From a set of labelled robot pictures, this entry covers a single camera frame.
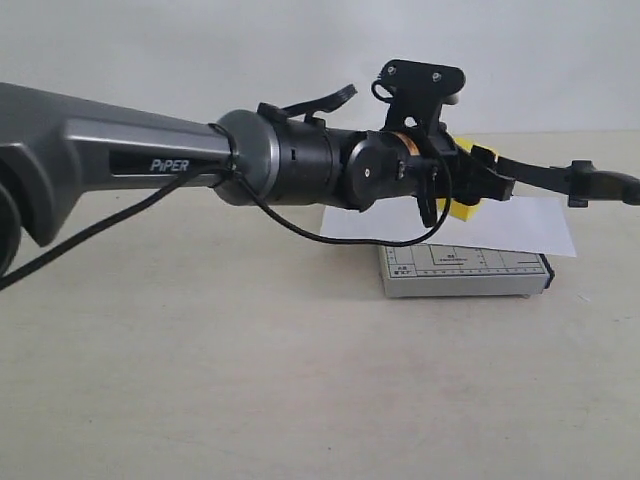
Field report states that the white paper strip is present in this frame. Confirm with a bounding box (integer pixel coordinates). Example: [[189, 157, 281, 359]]
[[320, 196, 577, 257]]

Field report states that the grey paper cutter base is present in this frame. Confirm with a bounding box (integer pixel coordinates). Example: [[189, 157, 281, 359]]
[[378, 244, 555, 298]]

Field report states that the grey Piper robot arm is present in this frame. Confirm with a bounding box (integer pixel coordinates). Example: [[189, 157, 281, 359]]
[[1, 83, 481, 287]]

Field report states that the black cutter blade arm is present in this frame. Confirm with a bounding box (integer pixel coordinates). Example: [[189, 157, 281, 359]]
[[496, 156, 639, 208]]

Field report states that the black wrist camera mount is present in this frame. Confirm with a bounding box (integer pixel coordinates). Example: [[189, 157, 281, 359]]
[[371, 59, 466, 151]]

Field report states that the yellow cube block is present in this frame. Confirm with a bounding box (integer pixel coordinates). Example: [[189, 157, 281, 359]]
[[449, 136, 498, 222]]

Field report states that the black camera cable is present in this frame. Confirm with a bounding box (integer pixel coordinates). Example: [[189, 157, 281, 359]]
[[0, 84, 454, 291]]

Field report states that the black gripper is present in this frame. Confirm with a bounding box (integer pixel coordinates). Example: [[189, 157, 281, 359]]
[[399, 127, 514, 201]]

